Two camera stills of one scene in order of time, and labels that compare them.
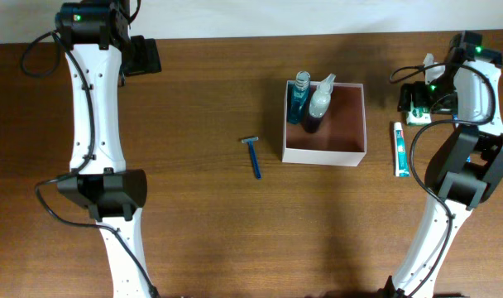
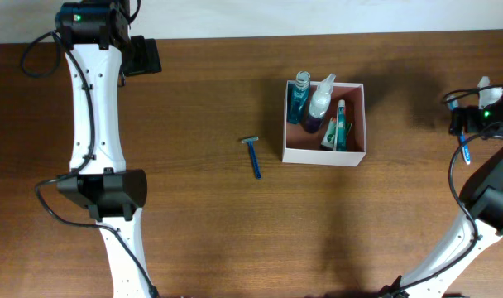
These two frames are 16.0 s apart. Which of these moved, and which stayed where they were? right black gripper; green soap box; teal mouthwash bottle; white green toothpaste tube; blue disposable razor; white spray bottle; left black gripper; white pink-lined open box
Moved: right black gripper; green soap box; white green toothpaste tube
Stayed: left black gripper; blue disposable razor; white spray bottle; white pink-lined open box; teal mouthwash bottle
